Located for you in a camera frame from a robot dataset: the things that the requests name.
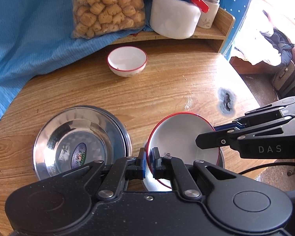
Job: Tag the steel plate with sticker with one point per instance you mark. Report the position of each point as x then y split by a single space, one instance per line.
76 140

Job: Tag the white jar with blue lid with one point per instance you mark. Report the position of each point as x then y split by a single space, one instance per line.
173 14

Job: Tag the blue dotted curtain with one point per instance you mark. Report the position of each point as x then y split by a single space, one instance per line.
233 0

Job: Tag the pile of clothes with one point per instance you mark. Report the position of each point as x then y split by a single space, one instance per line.
277 44

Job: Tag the steel bowl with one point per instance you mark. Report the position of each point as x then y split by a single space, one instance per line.
220 159

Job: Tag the small floral canister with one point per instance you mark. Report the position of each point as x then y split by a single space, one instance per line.
208 11

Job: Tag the tan luggage bag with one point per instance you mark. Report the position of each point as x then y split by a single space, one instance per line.
286 77

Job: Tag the white ceramic bowl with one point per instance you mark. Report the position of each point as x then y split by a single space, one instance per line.
127 60
182 137

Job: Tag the wooden desk shelf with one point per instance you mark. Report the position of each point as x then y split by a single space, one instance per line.
211 33

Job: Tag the blue striped cloth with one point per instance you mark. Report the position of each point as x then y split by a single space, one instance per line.
32 34

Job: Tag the clear bag of snacks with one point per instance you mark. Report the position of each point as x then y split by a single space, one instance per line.
105 7

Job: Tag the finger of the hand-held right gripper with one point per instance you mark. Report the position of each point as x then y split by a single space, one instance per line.
280 108
260 140

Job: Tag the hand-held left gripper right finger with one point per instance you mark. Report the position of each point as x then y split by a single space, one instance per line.
154 163

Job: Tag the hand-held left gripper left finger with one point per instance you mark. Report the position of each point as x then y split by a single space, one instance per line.
143 163

